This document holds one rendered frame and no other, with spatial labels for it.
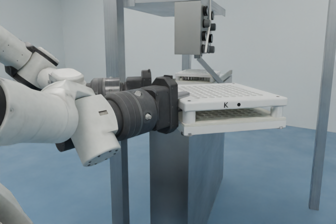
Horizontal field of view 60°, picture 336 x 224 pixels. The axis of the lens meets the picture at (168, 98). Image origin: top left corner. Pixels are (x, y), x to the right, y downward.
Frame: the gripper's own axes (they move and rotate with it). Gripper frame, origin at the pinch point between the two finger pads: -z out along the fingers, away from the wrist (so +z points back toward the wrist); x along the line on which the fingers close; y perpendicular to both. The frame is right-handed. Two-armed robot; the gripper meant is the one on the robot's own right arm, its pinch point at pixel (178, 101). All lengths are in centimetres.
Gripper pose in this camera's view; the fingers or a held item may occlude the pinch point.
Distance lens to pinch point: 65.0
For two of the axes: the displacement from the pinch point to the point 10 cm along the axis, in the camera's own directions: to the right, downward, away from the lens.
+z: -6.8, 1.5, -7.2
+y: 7.3, 1.1, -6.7
